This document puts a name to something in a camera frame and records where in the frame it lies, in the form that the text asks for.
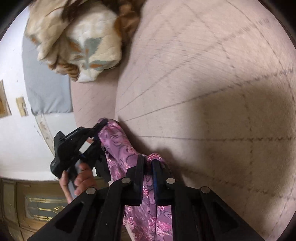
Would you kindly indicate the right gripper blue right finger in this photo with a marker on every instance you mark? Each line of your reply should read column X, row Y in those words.
column 157, row 181

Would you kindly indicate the grey pillow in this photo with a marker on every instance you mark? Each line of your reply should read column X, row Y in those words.
column 47, row 91

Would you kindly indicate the pink quilted bed cover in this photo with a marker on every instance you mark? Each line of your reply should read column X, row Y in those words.
column 210, row 86

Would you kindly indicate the person's left hand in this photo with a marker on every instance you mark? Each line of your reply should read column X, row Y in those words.
column 83, row 181

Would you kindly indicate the beige floral crumpled blanket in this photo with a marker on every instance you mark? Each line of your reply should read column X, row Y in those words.
column 81, row 39

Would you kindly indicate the beige wall switch plate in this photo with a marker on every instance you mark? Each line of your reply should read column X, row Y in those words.
column 20, row 101

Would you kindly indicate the framed wall picture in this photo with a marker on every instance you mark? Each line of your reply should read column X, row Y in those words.
column 5, row 109

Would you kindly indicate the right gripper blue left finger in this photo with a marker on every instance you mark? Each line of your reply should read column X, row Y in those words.
column 138, row 180

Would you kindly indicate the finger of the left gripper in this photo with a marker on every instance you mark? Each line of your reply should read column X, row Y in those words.
column 99, row 157
column 97, row 128

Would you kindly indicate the purple floral long-sleeve shirt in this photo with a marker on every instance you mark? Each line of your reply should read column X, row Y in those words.
column 147, row 220

